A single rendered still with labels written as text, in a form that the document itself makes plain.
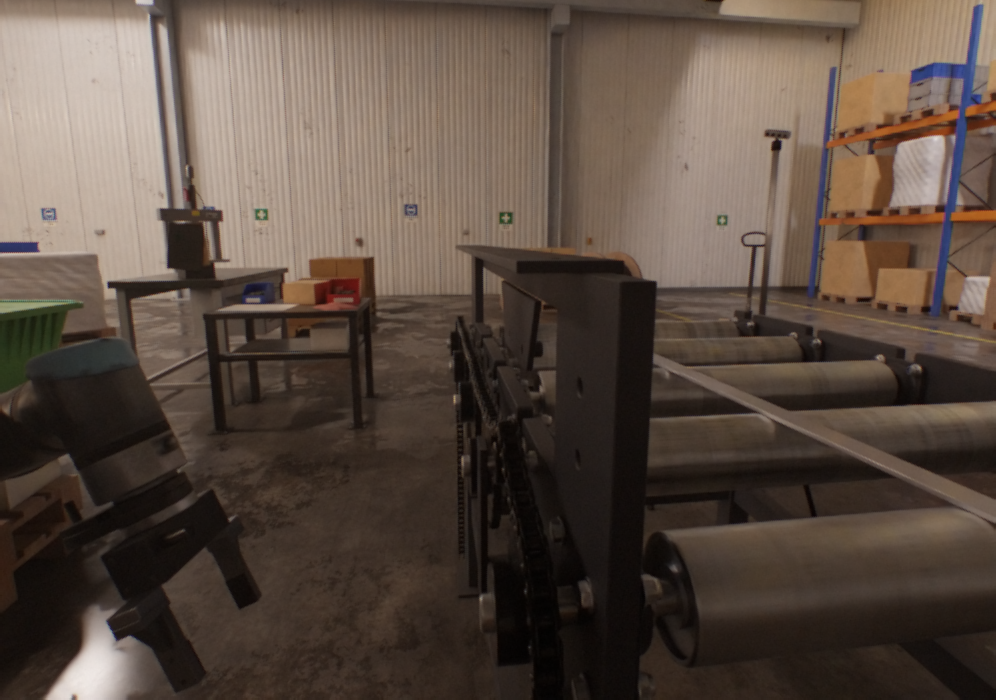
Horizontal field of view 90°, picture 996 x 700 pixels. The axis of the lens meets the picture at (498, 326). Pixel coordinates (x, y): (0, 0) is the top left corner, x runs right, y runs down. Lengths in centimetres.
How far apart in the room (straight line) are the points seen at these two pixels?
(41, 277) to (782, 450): 721
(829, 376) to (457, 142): 1030
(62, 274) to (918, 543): 741
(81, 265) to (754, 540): 737
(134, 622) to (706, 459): 69
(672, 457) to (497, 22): 1139
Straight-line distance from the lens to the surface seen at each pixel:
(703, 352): 145
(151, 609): 63
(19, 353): 321
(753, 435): 85
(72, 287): 747
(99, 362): 65
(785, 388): 122
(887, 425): 99
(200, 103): 1215
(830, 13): 1405
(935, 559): 64
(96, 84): 1301
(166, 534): 63
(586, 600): 45
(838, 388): 130
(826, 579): 56
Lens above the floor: 118
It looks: 10 degrees down
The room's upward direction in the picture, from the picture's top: straight up
